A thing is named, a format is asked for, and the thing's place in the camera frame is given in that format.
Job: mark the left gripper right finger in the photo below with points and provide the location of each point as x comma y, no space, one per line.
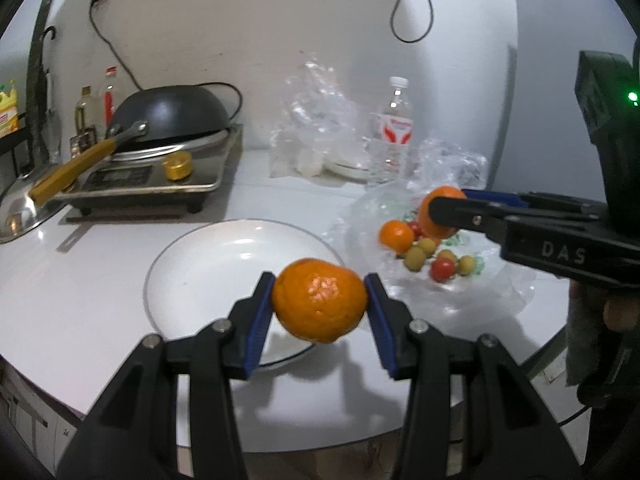
509,433

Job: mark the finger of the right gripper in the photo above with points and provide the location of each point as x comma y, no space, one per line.
497,198
488,219

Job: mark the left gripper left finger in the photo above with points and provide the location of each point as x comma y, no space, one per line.
131,430

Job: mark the orange mandarin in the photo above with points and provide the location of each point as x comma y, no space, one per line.
396,236
318,301
432,216

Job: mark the yellow green longan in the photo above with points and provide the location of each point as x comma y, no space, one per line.
466,265
428,245
447,254

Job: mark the red cherry tomato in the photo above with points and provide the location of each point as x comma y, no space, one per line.
417,232
442,270

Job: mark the orange mandarin front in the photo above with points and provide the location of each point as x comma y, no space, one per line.
318,301

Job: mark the yellow green longan fruit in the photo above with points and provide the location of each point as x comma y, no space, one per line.
414,259

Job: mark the crumpled bag right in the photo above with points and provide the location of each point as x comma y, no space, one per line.
436,162

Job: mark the printed clear plastic bag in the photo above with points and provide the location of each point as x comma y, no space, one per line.
458,283

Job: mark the clear water bottle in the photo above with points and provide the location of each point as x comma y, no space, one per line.
389,143

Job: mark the white dish under bag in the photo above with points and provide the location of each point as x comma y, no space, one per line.
356,171

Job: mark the white round plate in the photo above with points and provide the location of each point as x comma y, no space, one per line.
199,276

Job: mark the crumpled clear plastic bag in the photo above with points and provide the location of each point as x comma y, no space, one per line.
318,122

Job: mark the steel pot lid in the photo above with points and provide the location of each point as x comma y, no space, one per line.
19,213

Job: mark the steel induction cooker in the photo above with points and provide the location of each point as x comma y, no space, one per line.
129,184

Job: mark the dark vertical pipe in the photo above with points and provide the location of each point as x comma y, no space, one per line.
36,88

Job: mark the black metal shelf rack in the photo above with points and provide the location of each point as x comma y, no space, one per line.
12,142

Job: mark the oil bottle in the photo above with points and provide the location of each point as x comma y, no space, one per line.
87,121

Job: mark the red label sauce bottle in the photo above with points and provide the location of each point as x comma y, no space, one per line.
110,95

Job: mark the yellow detergent bottle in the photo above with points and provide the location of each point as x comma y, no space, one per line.
8,110

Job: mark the black wok with wooden handle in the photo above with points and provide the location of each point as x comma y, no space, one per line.
151,118

